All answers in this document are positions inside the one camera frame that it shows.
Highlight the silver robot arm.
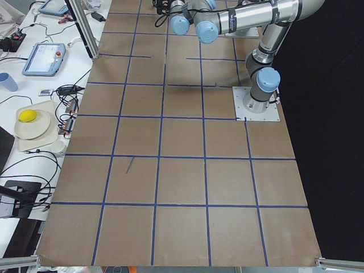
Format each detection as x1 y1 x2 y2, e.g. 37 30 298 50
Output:
169 1 324 73

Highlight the white paper cup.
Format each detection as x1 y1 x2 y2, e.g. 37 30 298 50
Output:
50 140 67 157

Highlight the beige square tray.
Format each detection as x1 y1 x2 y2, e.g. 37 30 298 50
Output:
14 100 58 152

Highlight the beige round plate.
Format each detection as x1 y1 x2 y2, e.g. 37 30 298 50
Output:
14 110 51 139

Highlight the black power adapter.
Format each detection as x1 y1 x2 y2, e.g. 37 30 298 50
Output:
91 11 106 22

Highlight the yellow ball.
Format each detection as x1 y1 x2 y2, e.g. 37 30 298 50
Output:
18 109 37 123

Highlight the blue teach pendant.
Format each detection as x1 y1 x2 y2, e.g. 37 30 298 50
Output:
22 43 66 77
38 0 68 16

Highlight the black laptop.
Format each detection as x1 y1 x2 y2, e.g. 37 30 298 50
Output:
0 127 15 171

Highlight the light blue cup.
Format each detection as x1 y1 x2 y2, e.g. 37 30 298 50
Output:
0 72 18 92

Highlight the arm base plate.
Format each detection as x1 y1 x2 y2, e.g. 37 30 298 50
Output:
232 86 280 122

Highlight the aluminium frame post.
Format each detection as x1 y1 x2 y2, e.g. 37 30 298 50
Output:
65 0 99 60

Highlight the black camera stand base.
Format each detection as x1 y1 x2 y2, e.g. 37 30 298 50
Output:
1 180 42 218

